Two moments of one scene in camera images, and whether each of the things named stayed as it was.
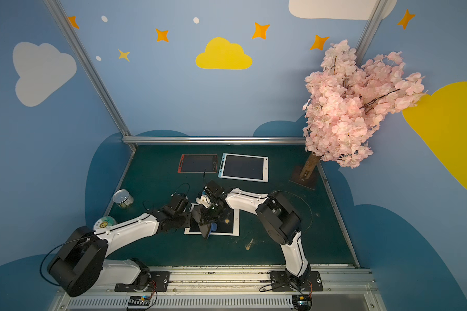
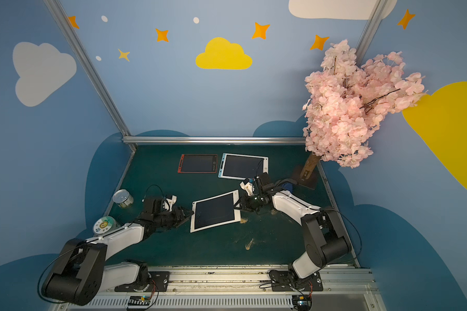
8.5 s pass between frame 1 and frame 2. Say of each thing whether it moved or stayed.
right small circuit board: stayed
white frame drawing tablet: moved
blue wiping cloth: moved
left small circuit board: stayed
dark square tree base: stayed
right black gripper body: moved
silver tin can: stayed
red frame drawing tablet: stayed
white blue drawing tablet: stayed
